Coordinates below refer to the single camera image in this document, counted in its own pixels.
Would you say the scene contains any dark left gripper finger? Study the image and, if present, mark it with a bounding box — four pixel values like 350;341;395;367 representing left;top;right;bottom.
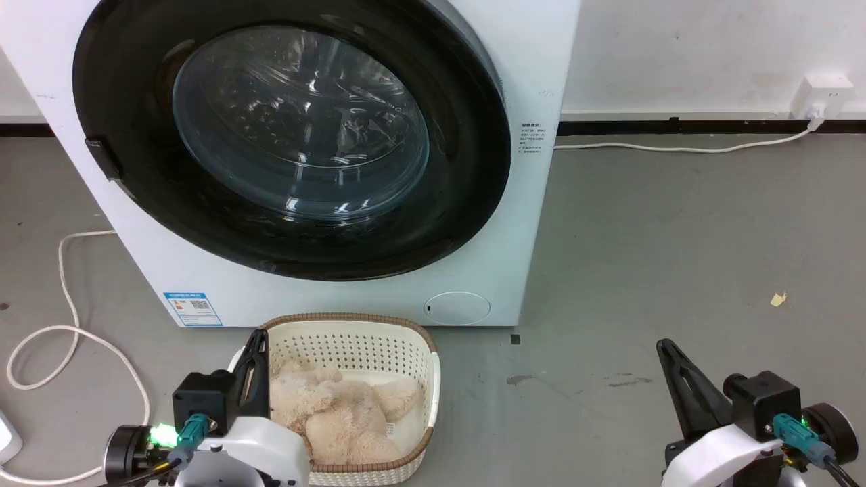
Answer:
233;331;260;415
248;329;271;417

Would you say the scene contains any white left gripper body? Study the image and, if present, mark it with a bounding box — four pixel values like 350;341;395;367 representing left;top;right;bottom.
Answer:
104;416;313;487

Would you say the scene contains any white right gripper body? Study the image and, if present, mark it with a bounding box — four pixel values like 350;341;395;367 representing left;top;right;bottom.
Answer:
662;403;860;487

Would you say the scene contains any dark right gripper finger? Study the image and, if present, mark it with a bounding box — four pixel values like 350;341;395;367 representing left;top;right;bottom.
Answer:
656;338;711;442
664;340;736;435

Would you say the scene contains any white front-load washing machine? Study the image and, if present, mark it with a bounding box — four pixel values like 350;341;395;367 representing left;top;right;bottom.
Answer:
0;0;583;329

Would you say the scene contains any round black glass washer door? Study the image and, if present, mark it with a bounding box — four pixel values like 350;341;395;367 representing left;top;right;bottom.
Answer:
72;0;512;282

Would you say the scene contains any beige plush toy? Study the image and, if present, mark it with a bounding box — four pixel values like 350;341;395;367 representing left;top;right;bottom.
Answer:
270;361;424;467

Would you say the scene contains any blue energy label sticker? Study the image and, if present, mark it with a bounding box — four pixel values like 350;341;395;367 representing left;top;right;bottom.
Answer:
163;292;223;328

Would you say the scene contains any white perforated laundry basket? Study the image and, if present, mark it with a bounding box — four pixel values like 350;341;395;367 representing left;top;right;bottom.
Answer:
228;312;442;486

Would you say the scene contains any oval white filter cover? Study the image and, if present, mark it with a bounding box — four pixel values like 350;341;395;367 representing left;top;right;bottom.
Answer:
424;292;492;327

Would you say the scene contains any white rounded device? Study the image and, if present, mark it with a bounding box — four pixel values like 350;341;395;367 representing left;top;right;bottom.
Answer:
0;409;24;467

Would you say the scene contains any small white text sticker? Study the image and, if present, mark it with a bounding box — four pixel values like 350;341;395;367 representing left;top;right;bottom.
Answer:
519;122;549;156

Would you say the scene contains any teal plug left gripper cable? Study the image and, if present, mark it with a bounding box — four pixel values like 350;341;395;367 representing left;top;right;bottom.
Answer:
101;413;206;487

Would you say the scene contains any teal plug gripper cable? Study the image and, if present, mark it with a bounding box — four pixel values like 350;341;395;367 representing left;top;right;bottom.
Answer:
101;413;206;487
773;413;861;487

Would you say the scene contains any teal plug right gripper cable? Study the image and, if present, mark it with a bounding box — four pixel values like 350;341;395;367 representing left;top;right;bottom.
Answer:
773;413;861;487

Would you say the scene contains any thick white looped cable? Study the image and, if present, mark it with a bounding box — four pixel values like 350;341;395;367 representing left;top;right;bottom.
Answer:
5;230;152;487

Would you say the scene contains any thin white power cable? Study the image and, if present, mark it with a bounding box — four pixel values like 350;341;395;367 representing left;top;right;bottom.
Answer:
554;124;817;154

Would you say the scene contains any white wall socket box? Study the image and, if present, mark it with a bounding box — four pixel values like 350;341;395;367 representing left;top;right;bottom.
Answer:
791;73;855;131

